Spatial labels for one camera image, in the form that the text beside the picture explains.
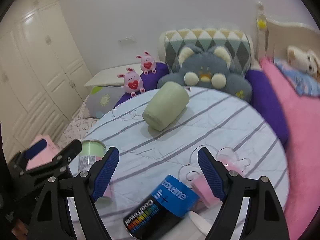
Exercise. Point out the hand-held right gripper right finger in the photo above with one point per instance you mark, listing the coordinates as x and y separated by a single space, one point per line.
209 173

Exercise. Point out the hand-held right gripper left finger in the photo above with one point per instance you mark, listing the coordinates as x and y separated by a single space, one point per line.
106 173

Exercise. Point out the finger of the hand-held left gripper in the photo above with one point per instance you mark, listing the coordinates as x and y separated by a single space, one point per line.
68 152
37 150

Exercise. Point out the pale green cup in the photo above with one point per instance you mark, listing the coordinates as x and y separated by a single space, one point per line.
166 106

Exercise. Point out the clear pink bear cup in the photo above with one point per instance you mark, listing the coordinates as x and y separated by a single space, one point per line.
200 190

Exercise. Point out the pink folded cloth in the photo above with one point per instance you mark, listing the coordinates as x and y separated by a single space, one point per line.
52 148

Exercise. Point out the pale green jar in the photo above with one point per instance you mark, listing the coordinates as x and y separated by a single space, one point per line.
90 155

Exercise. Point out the heart print bedsheet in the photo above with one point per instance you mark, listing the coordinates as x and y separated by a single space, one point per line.
77 127

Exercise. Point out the striped quilted cloth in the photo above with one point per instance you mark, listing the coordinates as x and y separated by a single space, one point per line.
220 130

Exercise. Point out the white plastic item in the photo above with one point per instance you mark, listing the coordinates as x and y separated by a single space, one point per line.
200 226

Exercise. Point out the blue and black can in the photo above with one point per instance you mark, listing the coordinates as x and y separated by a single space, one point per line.
165 205

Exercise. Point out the grey flower pillow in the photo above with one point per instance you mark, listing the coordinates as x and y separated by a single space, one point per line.
105 100

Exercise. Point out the cream wardrobe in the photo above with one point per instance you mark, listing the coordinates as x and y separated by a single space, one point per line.
32 67

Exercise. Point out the white bedside table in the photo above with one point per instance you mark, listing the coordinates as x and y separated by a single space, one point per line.
107 76

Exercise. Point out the pink bunny plush toy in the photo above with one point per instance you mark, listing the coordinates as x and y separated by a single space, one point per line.
147 63
132 81

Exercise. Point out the pink blanket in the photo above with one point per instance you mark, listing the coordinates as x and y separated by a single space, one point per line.
300 135

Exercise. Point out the grey plush bear cushion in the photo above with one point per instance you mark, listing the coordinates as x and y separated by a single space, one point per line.
207 65

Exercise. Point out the blue printed pillow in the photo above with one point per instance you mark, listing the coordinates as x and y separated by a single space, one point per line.
300 81

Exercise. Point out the triangle pattern pillow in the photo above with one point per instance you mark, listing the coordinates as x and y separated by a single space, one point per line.
212 36

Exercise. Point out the white plush toy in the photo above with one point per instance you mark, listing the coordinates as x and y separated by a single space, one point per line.
303 60

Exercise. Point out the cream bed headboard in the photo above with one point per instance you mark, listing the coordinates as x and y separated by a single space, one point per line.
287 32

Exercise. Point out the clear bottle yellow label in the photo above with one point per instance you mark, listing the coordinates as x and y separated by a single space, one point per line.
261 17

